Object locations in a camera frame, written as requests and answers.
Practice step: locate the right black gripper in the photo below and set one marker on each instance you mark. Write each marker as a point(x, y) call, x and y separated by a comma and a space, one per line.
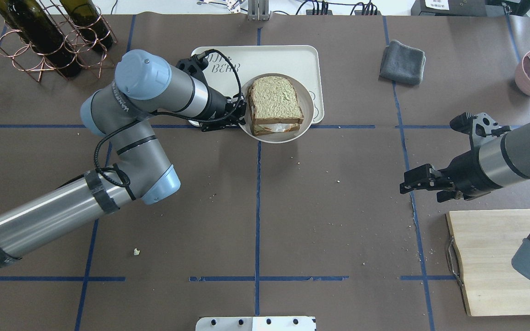
point(465, 171)

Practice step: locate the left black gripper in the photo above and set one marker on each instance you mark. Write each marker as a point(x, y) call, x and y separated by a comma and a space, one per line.
point(218, 106)

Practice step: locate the white round plate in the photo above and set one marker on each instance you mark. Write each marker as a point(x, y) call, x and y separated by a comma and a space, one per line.
point(306, 103)

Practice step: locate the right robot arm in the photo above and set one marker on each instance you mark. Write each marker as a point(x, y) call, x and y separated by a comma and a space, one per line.
point(498, 157)

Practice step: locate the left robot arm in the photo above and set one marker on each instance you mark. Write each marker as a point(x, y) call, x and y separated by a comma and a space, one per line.
point(129, 162)

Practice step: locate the cream bear tray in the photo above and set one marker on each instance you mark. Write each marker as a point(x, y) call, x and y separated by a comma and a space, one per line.
point(297, 61)

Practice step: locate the fried egg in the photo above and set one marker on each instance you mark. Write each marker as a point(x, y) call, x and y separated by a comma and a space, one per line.
point(277, 128)

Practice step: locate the wooden cutting board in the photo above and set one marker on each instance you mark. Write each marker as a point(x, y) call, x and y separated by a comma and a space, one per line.
point(484, 242)

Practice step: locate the grey folded cloth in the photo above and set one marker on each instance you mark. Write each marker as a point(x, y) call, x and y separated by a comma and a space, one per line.
point(402, 63)

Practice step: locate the black box device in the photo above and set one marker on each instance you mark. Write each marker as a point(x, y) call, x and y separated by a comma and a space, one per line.
point(464, 8)

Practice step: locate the green wine bottle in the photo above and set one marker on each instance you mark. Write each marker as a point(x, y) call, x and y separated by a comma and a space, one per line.
point(84, 14)
point(34, 27)

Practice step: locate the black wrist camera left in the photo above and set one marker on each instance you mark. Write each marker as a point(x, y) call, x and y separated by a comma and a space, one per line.
point(194, 66)

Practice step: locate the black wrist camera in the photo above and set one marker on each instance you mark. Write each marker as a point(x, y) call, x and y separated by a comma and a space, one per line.
point(194, 66)
point(481, 128)

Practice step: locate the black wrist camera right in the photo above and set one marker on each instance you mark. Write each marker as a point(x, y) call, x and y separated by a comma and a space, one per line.
point(481, 128)

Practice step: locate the aluminium frame post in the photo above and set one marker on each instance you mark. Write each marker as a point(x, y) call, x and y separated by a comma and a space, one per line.
point(258, 10)

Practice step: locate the copper wire bottle rack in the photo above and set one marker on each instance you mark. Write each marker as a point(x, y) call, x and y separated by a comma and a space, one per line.
point(26, 60)

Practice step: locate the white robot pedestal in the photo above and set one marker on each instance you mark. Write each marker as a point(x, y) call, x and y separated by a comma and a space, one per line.
point(257, 323)

